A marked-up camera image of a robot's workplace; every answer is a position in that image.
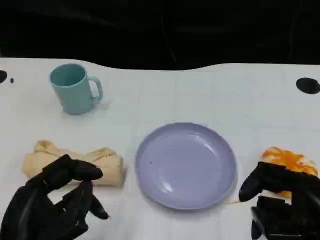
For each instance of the pale green mug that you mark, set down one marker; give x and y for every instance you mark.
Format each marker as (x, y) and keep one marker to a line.
(75, 97)

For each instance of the orange and white bread roll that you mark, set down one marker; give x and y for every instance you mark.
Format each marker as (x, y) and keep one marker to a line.
(290, 157)

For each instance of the large black table grommet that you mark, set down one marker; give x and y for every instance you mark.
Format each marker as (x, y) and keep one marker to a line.
(307, 85)

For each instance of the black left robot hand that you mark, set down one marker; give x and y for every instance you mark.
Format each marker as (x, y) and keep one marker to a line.
(35, 207)

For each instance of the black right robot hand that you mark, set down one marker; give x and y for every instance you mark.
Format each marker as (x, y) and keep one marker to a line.
(300, 197)

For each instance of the lilac plate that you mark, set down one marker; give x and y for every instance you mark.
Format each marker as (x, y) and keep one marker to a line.
(186, 166)

